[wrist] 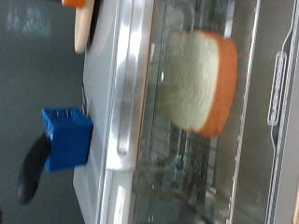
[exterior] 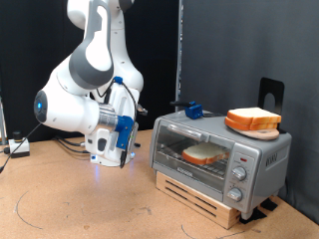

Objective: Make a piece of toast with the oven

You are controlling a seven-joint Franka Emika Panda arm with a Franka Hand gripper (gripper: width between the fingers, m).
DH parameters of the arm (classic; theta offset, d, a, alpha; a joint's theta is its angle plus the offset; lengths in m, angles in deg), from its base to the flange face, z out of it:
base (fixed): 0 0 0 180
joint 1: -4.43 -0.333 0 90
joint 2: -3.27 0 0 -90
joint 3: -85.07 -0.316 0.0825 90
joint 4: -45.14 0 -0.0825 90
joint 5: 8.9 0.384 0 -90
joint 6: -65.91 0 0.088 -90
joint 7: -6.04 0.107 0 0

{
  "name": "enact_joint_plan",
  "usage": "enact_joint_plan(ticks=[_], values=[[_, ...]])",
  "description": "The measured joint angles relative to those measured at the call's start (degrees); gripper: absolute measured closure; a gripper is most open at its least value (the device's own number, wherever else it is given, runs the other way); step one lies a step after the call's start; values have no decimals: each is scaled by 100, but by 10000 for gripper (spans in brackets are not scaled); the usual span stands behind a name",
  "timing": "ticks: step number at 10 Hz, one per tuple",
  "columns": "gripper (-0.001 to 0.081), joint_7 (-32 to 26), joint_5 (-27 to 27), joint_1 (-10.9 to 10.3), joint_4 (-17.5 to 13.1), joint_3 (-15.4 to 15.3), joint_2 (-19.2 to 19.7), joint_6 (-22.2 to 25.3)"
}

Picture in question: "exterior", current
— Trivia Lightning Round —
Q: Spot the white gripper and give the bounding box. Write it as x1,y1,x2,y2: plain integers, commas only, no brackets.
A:
84,84,150,163

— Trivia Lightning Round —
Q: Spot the glass oven door with handle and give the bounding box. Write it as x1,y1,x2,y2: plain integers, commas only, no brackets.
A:
150,119,234,194

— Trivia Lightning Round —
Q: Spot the toast bread slice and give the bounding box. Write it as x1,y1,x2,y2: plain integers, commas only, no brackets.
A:
225,107,282,126
181,141,231,166
223,118,279,132

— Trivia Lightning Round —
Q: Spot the silver oven knob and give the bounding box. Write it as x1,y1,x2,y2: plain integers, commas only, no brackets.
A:
226,187,243,203
231,166,247,182

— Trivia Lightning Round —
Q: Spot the silver toaster oven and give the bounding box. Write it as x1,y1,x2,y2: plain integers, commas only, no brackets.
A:
148,109,293,222

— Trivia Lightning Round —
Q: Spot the vertical aluminium pole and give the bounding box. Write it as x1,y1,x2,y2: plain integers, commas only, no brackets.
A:
174,0,184,113

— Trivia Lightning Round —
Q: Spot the round wooden board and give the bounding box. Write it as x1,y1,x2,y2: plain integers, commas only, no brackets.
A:
228,126,280,141

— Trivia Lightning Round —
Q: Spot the black metal bookend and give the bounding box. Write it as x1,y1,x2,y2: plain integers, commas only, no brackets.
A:
257,77,287,134

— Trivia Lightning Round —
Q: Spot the wooden block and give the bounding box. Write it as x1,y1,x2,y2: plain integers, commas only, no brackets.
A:
155,170,242,231

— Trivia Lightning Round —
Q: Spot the black foam pad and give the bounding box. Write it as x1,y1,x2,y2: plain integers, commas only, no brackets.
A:
260,197,279,212
238,207,267,225

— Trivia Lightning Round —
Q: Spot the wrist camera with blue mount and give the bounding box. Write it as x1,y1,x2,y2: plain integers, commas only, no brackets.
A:
114,114,136,151

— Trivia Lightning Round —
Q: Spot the black camera cable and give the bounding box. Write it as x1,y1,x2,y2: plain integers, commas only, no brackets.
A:
0,77,140,174

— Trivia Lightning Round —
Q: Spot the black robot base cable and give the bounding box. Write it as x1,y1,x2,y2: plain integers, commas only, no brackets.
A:
54,137,92,154
53,134,88,148

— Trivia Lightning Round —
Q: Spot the wire oven rack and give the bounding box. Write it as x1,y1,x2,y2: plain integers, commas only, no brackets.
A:
156,138,230,178

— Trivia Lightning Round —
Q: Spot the metal frame post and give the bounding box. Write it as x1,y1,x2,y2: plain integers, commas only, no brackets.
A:
0,96,7,147

